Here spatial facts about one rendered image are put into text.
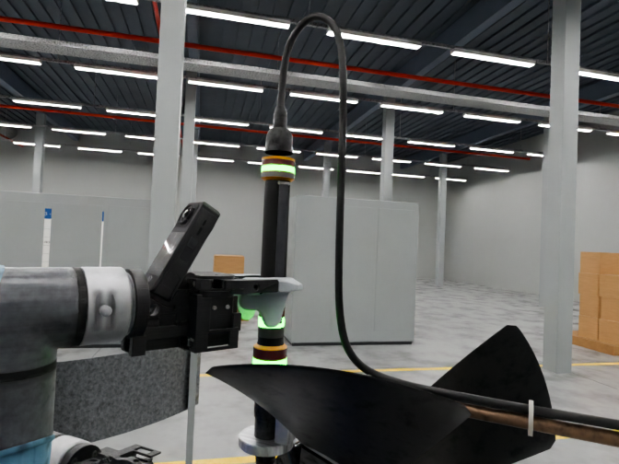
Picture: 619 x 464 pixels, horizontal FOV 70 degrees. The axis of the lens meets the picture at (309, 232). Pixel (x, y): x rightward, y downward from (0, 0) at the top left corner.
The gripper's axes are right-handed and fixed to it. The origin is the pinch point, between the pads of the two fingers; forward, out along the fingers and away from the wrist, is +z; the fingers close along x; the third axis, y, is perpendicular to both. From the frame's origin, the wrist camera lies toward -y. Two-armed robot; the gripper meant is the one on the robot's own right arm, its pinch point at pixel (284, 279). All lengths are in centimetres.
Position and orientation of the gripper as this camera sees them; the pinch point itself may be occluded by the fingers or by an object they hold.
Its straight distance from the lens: 58.4
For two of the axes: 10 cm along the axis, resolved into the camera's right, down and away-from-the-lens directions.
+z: 7.7, 0.5, 6.3
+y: -0.4, 10.0, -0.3
